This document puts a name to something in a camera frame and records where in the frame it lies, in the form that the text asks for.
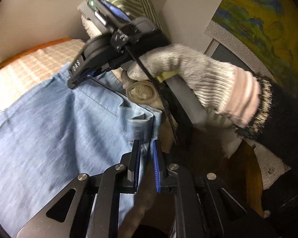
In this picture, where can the person's right forearm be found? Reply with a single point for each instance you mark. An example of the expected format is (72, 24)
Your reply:
(283, 119)

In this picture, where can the beige checked bedsheet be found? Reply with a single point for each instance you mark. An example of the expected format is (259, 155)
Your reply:
(27, 50)

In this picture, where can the person's right hand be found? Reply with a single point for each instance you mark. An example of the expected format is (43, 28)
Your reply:
(201, 72)

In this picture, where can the yellow landscape painting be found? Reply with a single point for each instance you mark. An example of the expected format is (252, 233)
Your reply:
(263, 17)

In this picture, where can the grey patterned picture frame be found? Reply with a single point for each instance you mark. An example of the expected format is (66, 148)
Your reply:
(228, 34)

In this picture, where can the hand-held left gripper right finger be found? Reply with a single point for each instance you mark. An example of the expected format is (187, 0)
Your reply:
(157, 167)

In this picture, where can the light blue denim pants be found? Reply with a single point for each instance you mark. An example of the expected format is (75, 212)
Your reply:
(52, 141)

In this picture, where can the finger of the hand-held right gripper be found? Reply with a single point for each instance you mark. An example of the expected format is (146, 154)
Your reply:
(75, 83)
(80, 65)

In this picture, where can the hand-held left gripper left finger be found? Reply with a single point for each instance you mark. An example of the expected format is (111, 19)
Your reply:
(136, 164)

